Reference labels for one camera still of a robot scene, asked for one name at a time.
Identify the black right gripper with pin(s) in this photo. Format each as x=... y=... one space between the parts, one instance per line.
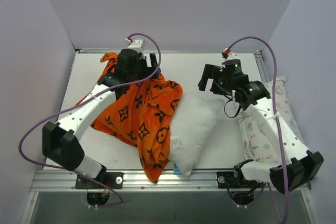
x=214 y=77

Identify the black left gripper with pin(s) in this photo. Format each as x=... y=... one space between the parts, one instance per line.
x=146 y=64

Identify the white pillow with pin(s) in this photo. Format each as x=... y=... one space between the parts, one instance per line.
x=191 y=126

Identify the orange black patterned pillowcase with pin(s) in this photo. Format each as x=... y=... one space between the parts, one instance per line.
x=142 y=118

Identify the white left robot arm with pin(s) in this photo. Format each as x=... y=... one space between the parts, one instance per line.
x=61 y=140

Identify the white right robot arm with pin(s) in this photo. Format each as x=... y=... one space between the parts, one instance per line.
x=298 y=164

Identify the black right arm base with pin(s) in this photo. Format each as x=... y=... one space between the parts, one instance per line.
x=241 y=191

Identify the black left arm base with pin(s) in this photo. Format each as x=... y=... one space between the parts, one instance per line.
x=101 y=191

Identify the blue white pillow label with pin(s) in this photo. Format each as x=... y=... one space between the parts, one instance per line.
x=176 y=170

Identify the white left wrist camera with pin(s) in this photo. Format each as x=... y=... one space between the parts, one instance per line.
x=136 y=44

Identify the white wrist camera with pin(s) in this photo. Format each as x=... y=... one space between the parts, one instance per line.
x=136 y=44
x=227 y=55

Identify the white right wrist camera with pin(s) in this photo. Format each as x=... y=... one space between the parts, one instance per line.
x=227 y=55

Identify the aluminium front rail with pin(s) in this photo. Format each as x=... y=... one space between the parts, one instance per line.
x=136 y=180

